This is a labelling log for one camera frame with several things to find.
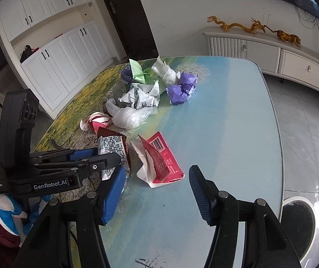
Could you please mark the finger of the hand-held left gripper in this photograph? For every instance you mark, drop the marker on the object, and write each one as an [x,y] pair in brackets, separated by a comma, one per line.
[84,153]
[103,163]

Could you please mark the white paper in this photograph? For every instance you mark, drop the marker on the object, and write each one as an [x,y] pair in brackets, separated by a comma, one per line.
[162,71]

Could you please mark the white wall cabinet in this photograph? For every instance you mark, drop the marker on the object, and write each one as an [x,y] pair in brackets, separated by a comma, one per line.
[64,53]

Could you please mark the golden dragon figurine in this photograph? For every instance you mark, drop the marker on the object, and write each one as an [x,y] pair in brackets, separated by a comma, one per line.
[250,29]

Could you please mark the dark brown door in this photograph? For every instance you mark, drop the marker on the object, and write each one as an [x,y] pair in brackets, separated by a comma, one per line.
[126,11]

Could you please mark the red white torn packet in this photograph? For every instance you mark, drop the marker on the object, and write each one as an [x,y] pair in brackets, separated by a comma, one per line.
[162,162]

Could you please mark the green paper wrapper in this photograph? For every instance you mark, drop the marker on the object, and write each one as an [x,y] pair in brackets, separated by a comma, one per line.
[137,71]

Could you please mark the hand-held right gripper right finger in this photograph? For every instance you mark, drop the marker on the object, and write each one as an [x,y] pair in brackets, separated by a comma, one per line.
[201,198]

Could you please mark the dark red snack packet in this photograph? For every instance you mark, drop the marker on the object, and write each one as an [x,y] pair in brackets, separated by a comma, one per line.
[112,145]

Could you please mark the white round trash bin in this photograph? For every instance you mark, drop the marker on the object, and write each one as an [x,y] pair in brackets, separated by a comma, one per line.
[296,223]

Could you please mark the red white wrapper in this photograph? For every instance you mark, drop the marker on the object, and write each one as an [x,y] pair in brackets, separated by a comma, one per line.
[98,122]

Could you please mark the white printed plastic bag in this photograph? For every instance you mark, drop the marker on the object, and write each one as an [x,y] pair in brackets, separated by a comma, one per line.
[140,96]

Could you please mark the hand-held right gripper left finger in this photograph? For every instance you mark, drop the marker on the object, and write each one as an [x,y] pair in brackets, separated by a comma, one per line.
[114,198]

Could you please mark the black handbag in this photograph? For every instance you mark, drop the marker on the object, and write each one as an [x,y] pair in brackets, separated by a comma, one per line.
[25,53]

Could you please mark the orange tiger figurine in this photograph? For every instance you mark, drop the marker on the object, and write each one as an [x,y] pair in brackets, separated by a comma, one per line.
[287,37]

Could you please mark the white television console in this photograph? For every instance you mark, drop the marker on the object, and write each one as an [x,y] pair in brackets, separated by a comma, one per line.
[260,53]

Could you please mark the clear plastic bag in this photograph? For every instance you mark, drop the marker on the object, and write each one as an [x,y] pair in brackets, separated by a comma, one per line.
[126,117]

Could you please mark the large purple wrapper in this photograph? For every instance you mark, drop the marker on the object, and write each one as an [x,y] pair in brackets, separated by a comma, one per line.
[177,95]

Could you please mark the small purple wrapper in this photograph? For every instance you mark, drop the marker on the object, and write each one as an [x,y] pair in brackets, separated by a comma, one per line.
[125,74]

